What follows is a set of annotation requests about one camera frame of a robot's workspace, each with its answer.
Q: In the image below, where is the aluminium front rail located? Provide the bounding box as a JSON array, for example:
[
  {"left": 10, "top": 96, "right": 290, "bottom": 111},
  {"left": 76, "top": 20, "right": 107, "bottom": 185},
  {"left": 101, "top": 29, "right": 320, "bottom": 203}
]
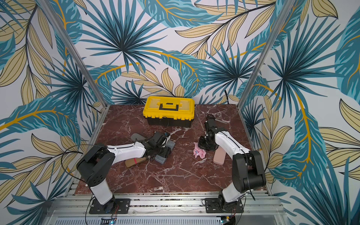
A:
[{"left": 43, "top": 191, "right": 290, "bottom": 225}]

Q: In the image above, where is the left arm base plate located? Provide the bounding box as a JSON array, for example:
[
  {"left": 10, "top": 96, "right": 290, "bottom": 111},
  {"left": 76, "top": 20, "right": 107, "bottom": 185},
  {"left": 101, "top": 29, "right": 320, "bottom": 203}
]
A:
[{"left": 89, "top": 198, "right": 131, "bottom": 215}]

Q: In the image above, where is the pink cloth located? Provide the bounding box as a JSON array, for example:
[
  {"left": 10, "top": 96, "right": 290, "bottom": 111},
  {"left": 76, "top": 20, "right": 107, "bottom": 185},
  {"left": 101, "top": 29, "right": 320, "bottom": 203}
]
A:
[{"left": 193, "top": 142, "right": 206, "bottom": 159}]

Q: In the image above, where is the left metal frame post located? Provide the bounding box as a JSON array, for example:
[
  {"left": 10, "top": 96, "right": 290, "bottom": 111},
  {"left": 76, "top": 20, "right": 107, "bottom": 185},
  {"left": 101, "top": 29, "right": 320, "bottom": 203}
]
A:
[{"left": 37, "top": 0, "right": 108, "bottom": 107}]

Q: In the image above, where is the yellow black toolbox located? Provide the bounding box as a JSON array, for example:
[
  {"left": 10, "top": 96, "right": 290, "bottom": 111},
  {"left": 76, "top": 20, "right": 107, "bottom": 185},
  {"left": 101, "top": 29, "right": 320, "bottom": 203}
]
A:
[{"left": 143, "top": 96, "right": 195, "bottom": 128}]

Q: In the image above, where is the grey-blue rectangular eyeglass case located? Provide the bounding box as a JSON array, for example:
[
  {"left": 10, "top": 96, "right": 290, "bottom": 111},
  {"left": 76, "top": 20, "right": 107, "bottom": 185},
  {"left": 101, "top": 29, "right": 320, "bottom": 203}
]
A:
[{"left": 155, "top": 140, "right": 175, "bottom": 165}]

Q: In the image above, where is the grey oval eyeglass case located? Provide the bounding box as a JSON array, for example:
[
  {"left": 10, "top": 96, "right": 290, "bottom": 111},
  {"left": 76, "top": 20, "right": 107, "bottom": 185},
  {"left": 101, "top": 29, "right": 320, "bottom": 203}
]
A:
[{"left": 130, "top": 133, "right": 146, "bottom": 142}]

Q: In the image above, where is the right metal frame post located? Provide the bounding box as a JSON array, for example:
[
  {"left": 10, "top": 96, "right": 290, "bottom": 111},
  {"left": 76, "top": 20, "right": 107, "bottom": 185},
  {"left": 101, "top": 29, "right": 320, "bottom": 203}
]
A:
[{"left": 237, "top": 1, "right": 295, "bottom": 112}]

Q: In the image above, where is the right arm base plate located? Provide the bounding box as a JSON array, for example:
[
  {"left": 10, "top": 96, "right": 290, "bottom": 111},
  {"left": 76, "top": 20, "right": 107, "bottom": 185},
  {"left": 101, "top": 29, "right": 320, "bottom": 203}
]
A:
[{"left": 202, "top": 197, "right": 244, "bottom": 214}]

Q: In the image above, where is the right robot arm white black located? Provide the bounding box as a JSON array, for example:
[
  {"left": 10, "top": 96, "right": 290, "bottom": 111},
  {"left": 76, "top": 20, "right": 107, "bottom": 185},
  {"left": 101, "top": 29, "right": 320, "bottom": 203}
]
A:
[{"left": 198, "top": 115, "right": 267, "bottom": 203}]

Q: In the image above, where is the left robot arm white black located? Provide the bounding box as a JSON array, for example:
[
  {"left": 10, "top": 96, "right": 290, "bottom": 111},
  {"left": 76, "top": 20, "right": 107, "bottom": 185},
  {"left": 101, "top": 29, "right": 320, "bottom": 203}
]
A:
[{"left": 76, "top": 132, "right": 175, "bottom": 213}]

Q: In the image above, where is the brown case with red band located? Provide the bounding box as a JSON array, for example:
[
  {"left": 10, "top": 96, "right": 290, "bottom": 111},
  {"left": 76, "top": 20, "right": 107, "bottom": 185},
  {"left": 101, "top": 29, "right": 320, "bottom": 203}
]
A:
[{"left": 125, "top": 156, "right": 150, "bottom": 168}]

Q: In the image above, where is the metal frame post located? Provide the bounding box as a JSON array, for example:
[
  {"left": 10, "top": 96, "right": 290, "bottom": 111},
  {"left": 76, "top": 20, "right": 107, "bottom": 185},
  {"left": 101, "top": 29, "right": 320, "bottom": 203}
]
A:
[
  {"left": 37, "top": 0, "right": 108, "bottom": 107},
  {"left": 237, "top": 1, "right": 295, "bottom": 112}
]

